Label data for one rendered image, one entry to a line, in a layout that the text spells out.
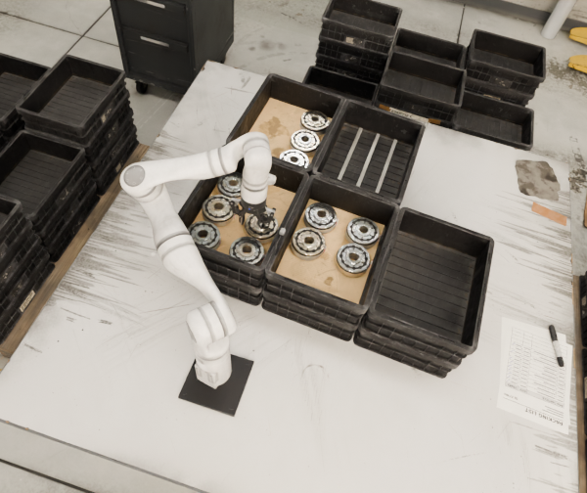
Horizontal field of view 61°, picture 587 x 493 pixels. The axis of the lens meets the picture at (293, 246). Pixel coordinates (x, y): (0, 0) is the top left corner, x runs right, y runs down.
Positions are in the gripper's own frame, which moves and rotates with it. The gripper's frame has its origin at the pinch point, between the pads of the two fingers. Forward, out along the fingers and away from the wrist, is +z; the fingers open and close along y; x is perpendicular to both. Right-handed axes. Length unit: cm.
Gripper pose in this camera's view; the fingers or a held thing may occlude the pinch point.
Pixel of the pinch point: (251, 222)
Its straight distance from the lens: 155.5
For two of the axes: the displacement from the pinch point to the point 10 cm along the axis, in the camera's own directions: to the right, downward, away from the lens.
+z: -1.1, 5.5, 8.3
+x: 2.7, -7.9, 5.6
